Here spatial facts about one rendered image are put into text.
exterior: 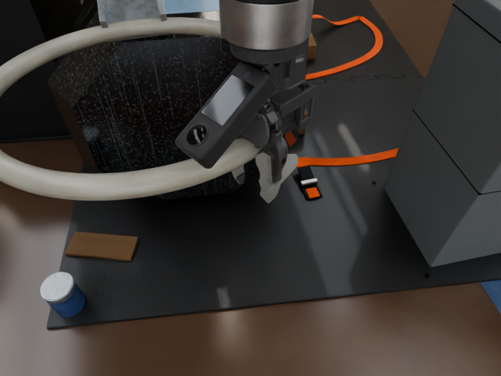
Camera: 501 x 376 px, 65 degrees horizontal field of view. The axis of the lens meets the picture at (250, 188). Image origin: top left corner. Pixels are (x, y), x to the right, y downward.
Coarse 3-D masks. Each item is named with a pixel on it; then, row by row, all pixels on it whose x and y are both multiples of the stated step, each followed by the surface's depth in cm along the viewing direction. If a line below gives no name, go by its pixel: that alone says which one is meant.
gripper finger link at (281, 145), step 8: (272, 128) 44; (272, 136) 43; (280, 136) 43; (272, 144) 44; (280, 144) 44; (272, 152) 45; (280, 152) 44; (272, 160) 45; (280, 160) 45; (272, 168) 46; (280, 168) 46; (272, 176) 47; (280, 176) 48
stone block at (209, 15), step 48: (96, 0) 119; (96, 48) 110; (144, 48) 108; (192, 48) 110; (96, 96) 117; (144, 96) 119; (192, 96) 122; (96, 144) 130; (144, 144) 133; (288, 144) 146; (192, 192) 155
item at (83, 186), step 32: (96, 32) 73; (128, 32) 75; (160, 32) 76; (192, 32) 76; (32, 64) 66; (0, 96) 60; (0, 160) 45; (192, 160) 44; (224, 160) 45; (32, 192) 44; (64, 192) 42; (96, 192) 42; (128, 192) 42; (160, 192) 43
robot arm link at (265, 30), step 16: (224, 0) 35; (304, 0) 35; (224, 16) 37; (240, 16) 35; (256, 16) 34; (272, 16) 34; (288, 16) 35; (304, 16) 36; (224, 32) 38; (240, 32) 36; (256, 32) 35; (272, 32) 35; (288, 32) 36; (304, 32) 37; (256, 48) 36; (272, 48) 36
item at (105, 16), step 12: (108, 0) 81; (120, 0) 81; (132, 0) 81; (144, 0) 82; (156, 0) 81; (108, 12) 79; (120, 12) 80; (132, 12) 80; (144, 12) 80; (156, 12) 80; (144, 36) 77
